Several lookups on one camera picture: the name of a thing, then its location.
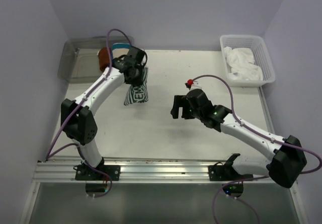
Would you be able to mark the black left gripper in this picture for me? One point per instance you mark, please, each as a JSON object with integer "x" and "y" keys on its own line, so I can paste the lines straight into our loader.
{"x": 139, "y": 80}

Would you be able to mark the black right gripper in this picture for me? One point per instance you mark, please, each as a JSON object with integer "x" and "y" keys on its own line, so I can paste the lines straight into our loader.
{"x": 180, "y": 101}

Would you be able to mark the green white striped towel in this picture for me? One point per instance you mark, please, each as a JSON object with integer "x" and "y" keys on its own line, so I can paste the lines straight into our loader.
{"x": 138, "y": 94}

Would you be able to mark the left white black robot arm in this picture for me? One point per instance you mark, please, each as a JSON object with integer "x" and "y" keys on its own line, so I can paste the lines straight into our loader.
{"x": 77, "y": 116}

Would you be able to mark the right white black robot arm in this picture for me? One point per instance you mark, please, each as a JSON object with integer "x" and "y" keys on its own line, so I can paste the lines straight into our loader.
{"x": 282, "y": 159}

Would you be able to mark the beige teal rolled towel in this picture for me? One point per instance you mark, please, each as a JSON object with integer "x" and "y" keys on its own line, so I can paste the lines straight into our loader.
{"x": 119, "y": 49}

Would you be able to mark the brown rolled towel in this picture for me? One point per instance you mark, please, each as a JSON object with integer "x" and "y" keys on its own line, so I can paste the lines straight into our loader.
{"x": 104, "y": 59}

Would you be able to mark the clear grey plastic bin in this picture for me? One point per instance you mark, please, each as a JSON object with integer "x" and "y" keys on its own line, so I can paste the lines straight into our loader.
{"x": 79, "y": 61}

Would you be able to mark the white plastic basket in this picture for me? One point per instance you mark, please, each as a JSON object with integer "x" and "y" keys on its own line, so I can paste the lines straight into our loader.
{"x": 262, "y": 59}

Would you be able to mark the aluminium mounting rail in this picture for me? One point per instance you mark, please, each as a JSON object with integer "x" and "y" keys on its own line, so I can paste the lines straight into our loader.
{"x": 63, "y": 170}

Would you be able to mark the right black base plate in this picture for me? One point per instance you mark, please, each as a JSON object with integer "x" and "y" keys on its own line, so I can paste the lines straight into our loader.
{"x": 225, "y": 172}

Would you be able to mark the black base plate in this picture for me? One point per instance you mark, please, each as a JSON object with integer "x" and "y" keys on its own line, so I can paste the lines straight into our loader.
{"x": 225, "y": 172}
{"x": 84, "y": 173}

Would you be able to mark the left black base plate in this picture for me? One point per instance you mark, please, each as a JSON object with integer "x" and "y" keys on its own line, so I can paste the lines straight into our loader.
{"x": 84, "y": 173}

